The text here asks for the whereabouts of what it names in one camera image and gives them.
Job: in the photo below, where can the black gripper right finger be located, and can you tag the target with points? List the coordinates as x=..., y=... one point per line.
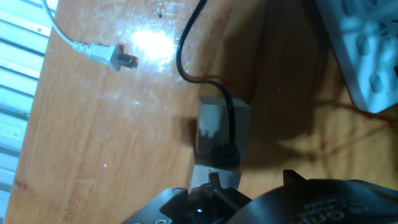
x=291, y=179

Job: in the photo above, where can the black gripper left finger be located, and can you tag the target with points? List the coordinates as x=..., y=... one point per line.
x=199, y=208

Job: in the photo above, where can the white power strip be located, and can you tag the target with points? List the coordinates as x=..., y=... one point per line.
x=367, y=56

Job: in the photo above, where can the orange wooden board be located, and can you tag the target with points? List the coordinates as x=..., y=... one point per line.
x=109, y=124

